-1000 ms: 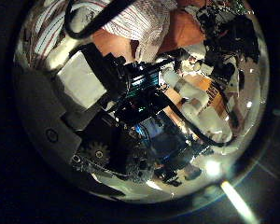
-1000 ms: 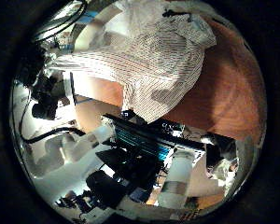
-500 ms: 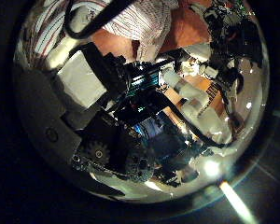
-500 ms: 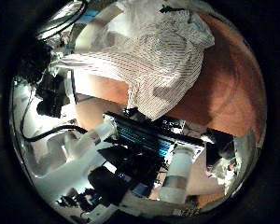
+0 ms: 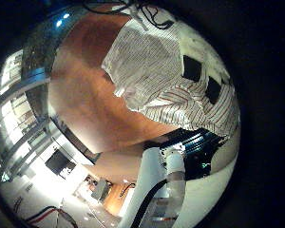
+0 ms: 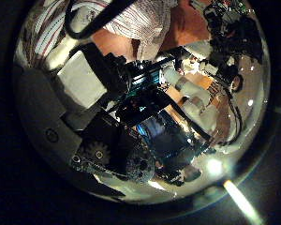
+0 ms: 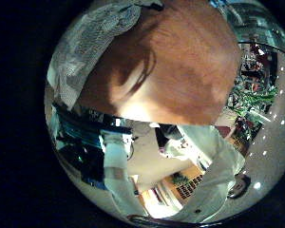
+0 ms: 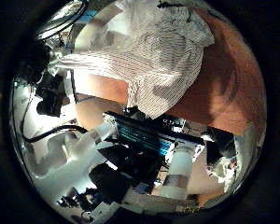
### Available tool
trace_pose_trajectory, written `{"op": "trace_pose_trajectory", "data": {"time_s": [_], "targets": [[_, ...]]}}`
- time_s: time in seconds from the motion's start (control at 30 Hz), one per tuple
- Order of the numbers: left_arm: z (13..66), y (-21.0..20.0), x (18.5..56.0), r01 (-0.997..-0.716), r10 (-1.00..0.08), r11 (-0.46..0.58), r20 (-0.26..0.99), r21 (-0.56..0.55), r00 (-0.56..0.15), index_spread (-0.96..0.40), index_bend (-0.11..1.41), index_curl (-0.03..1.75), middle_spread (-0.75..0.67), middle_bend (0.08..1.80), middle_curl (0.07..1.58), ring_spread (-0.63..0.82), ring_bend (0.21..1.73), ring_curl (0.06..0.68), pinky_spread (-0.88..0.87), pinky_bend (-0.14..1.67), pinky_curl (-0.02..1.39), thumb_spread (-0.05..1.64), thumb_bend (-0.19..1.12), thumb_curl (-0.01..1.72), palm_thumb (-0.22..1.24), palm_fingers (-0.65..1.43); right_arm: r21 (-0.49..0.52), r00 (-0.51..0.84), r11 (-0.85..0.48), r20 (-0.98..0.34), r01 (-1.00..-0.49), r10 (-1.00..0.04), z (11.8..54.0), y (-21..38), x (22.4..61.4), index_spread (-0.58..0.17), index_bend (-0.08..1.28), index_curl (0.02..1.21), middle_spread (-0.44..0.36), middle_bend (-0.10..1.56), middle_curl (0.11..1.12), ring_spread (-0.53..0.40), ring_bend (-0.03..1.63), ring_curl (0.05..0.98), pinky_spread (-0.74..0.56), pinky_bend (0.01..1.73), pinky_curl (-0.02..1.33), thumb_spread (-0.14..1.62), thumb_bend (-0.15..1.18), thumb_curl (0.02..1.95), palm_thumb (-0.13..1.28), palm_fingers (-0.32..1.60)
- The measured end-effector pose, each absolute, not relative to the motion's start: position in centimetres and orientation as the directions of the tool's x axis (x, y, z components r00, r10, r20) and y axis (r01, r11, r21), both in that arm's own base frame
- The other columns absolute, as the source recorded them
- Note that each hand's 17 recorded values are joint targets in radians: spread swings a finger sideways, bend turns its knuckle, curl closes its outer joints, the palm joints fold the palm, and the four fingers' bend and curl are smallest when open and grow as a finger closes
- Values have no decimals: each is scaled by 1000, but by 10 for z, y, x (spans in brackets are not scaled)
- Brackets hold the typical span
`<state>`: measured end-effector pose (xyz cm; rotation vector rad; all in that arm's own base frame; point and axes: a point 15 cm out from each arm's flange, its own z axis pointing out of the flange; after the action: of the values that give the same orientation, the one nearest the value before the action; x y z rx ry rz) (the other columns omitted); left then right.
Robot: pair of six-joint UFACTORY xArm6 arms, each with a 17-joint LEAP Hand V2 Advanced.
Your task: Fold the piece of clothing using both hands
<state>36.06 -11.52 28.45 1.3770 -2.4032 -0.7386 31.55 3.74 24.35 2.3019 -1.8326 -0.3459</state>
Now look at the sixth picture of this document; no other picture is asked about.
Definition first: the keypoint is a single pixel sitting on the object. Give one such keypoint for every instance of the white striped piece of clothing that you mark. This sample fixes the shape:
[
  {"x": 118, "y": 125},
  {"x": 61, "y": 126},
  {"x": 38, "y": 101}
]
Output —
[{"x": 140, "y": 18}]

